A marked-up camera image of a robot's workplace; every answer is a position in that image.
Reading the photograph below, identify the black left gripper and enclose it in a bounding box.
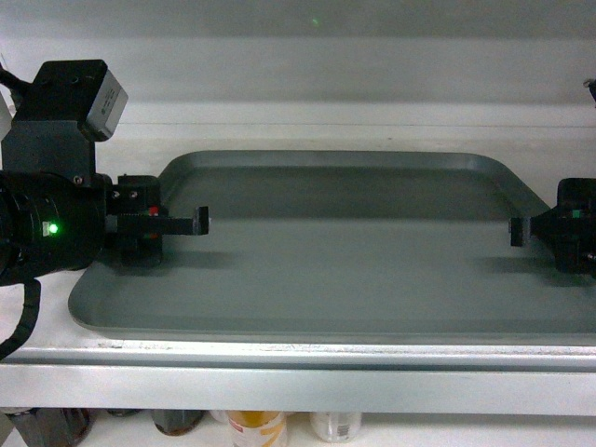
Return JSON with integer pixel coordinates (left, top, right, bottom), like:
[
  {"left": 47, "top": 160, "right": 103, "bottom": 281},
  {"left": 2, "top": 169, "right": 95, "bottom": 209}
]
[{"left": 104, "top": 175, "right": 210, "bottom": 267}]

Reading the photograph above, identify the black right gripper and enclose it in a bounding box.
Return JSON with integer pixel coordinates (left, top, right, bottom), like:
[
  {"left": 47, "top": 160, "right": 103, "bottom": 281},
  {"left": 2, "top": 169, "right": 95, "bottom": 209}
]
[{"left": 508, "top": 178, "right": 595, "bottom": 278}]

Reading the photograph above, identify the grey-green serving tray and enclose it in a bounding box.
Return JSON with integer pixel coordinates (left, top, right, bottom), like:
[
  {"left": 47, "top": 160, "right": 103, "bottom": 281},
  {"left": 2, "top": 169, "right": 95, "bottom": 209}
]
[{"left": 69, "top": 151, "right": 595, "bottom": 345}]

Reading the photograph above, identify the dark sauce jar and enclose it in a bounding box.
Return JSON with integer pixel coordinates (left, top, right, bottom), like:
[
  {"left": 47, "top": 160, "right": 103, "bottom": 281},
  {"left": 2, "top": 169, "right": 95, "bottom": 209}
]
[{"left": 151, "top": 409, "right": 205, "bottom": 437}]

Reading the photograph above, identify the yellow white labelled bottle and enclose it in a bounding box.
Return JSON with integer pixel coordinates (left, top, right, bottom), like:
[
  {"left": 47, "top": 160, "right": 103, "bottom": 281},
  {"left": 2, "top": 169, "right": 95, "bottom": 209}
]
[{"left": 227, "top": 411, "right": 288, "bottom": 447}]

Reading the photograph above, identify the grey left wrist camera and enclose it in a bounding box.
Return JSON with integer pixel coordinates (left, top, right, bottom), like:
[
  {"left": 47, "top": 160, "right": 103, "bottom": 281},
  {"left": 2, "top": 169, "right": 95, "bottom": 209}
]
[{"left": 1, "top": 60, "right": 129, "bottom": 187}]

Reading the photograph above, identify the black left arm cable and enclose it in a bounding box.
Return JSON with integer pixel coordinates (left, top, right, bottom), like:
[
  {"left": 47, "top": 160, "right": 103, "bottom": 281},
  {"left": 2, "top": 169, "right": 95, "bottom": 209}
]
[{"left": 0, "top": 278, "right": 42, "bottom": 360}]

